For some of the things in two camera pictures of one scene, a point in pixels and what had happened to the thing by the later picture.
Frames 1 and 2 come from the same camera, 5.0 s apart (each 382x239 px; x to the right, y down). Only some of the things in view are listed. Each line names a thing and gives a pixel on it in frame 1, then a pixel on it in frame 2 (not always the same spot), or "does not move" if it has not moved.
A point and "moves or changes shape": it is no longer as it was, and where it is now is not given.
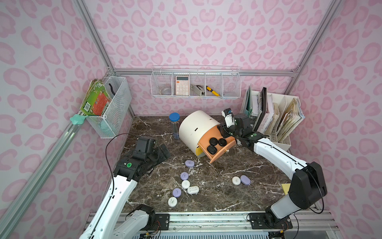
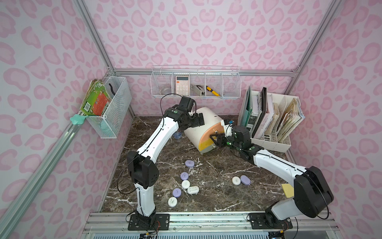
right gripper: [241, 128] -> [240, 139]
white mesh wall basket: [108, 126] does not move
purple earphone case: [244, 180] does not move
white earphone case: [185, 184] does not move
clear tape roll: [166, 91] does not move
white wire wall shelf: [196, 81] does not move
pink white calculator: [182, 85] does not move
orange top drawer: [215, 132] moves or changes shape
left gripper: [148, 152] -> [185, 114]
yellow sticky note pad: [286, 187] does not move
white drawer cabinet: [192, 126] moves or changes shape
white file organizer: [275, 116] does not move
